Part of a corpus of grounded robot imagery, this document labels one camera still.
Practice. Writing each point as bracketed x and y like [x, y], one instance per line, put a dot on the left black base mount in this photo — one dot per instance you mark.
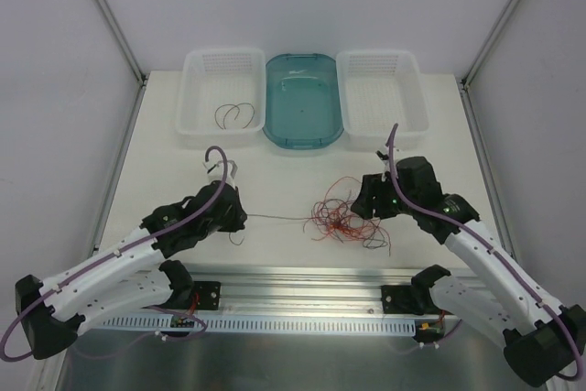
[202, 295]

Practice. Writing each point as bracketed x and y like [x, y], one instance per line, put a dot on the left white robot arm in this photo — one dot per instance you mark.
[139, 272]

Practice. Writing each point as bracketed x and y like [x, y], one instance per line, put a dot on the white perforated basket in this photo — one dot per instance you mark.
[380, 88]
[222, 97]

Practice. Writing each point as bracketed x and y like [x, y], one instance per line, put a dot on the aluminium frame post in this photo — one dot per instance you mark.
[496, 31]
[120, 40]

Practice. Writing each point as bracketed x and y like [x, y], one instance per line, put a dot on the left aluminium frame post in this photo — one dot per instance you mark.
[120, 40]

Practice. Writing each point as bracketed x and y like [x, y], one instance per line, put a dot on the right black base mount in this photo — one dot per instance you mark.
[408, 299]

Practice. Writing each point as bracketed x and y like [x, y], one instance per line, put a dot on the aluminium mounting rail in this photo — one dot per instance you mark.
[301, 291]

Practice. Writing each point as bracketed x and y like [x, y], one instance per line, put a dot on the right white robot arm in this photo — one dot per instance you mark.
[539, 336]

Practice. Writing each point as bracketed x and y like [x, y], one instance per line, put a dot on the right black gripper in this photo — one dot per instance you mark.
[366, 199]

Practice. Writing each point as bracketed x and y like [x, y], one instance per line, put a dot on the right white perforated basket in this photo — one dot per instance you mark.
[380, 88]

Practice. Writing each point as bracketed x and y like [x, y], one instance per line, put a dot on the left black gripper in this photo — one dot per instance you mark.
[233, 215]

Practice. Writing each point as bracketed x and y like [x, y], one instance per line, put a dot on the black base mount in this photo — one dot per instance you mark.
[408, 299]
[202, 295]

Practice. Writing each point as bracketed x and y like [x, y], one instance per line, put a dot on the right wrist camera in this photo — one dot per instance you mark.
[388, 157]

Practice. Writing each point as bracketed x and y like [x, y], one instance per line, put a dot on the white slotted cable duct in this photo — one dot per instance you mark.
[264, 324]

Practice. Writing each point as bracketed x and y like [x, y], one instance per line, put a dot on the teal transparent plastic bin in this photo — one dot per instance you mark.
[303, 109]

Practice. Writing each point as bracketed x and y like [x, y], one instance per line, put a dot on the right aluminium frame post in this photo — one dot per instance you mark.
[496, 31]

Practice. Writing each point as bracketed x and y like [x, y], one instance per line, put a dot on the left white perforated basket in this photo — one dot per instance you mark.
[222, 97]

